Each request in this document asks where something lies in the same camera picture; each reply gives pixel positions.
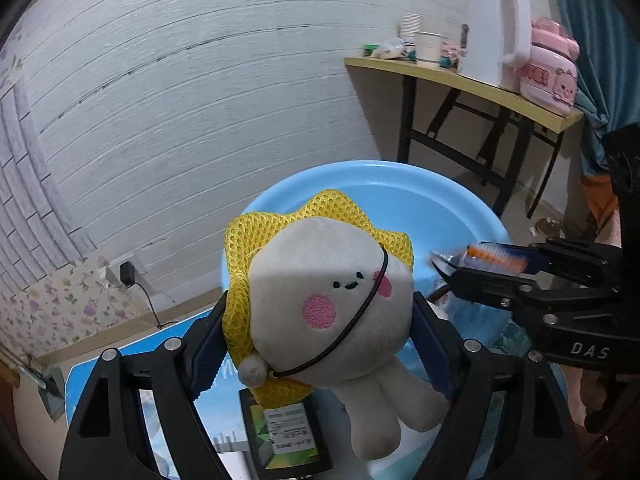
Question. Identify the white paper cup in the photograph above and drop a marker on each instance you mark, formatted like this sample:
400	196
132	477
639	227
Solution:
429	49

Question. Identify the stack of paper cups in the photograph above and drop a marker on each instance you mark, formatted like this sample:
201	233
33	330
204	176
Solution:
411	27

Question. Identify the orange toothbrush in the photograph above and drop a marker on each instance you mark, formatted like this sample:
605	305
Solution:
495	252

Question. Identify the black plug charger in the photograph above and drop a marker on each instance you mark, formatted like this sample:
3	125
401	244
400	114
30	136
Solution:
127	274

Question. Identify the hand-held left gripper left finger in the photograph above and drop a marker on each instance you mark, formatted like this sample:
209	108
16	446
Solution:
207	360

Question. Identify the small pink packet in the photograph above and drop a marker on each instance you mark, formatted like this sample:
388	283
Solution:
454	47

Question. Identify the white plush toy yellow hat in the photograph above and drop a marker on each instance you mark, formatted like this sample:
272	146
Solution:
320	280

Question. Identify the small green packet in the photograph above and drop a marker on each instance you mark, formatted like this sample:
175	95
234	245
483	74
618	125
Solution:
371	50

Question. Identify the wooden folding table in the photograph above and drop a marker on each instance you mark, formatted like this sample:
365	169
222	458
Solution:
480	87

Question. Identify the blue printed table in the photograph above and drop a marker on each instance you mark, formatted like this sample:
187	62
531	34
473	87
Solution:
226	430

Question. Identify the orange cloth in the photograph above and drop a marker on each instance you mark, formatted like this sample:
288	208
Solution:
597	200

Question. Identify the light blue plastic basin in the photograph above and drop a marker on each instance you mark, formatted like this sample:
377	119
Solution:
400	195

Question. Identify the pink cartoon rice cooker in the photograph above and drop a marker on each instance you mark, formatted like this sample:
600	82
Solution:
547	75

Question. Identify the clear plastic snack bag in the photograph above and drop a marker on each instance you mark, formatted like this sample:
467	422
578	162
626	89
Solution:
392	50

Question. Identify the teal curtain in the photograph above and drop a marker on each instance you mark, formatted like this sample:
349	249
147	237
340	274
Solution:
600	35

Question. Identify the grey metal bracket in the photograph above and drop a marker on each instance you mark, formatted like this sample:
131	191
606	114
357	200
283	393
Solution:
52	392

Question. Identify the white electric kettle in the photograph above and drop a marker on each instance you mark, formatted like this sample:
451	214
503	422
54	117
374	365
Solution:
487	30

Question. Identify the white wall socket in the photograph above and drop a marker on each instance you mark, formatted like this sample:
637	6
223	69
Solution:
112	270

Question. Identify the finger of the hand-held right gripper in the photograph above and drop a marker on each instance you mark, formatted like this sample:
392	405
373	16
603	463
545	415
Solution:
490	287
540	260

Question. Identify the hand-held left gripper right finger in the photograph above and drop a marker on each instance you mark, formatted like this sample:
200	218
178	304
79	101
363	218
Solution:
432	360

